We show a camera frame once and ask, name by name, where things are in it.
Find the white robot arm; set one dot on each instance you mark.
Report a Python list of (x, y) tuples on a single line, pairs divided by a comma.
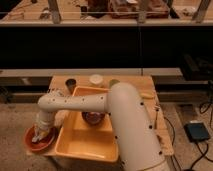
[(138, 144)]

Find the green cup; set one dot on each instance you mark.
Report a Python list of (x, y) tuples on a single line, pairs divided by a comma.
[(113, 82)]

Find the metal spoon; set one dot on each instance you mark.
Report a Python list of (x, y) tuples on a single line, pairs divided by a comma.
[(157, 109)]

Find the red bowl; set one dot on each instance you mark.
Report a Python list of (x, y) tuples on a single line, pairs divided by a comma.
[(40, 145)]

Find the dark purple bowl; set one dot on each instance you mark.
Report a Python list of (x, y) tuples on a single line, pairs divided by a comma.
[(93, 118)]

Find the yellow plastic bin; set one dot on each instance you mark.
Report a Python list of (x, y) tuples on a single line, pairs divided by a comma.
[(78, 139)]

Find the dark metal cup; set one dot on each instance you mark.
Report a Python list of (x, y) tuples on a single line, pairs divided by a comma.
[(71, 84)]

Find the yellow banana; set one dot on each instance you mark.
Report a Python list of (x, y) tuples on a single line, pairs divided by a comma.
[(147, 96)]

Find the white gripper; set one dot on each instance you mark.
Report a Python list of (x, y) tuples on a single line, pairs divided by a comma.
[(38, 130)]

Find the grey blue towel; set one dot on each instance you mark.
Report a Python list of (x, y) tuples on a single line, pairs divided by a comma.
[(39, 137)]

